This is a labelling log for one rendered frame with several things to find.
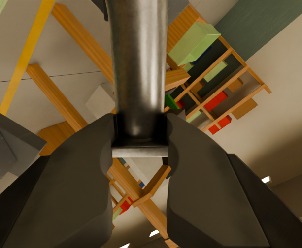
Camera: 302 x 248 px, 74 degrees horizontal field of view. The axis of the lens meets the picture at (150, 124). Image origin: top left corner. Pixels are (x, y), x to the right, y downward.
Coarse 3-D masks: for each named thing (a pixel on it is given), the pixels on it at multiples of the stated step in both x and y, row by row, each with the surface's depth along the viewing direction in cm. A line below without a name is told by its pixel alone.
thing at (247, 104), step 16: (208, 48) 541; (192, 64) 557; (224, 64) 498; (208, 80) 525; (240, 80) 514; (192, 96) 551; (224, 96) 523; (192, 112) 560; (208, 112) 551; (240, 112) 516; (208, 128) 559
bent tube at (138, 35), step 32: (128, 0) 9; (160, 0) 9; (128, 32) 9; (160, 32) 10; (128, 64) 10; (160, 64) 10; (128, 96) 11; (160, 96) 11; (128, 128) 12; (160, 128) 12
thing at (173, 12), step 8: (96, 0) 13; (104, 0) 11; (168, 0) 13; (176, 0) 13; (184, 0) 13; (104, 8) 11; (168, 8) 13; (176, 8) 13; (184, 8) 13; (104, 16) 11; (168, 16) 13; (176, 16) 13; (168, 24) 13
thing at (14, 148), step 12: (0, 120) 15; (0, 132) 15; (12, 132) 15; (24, 132) 15; (0, 144) 15; (12, 144) 15; (24, 144) 15; (36, 144) 16; (0, 156) 15; (12, 156) 16; (24, 156) 16; (36, 156) 17; (0, 168) 15; (12, 168) 17; (24, 168) 17
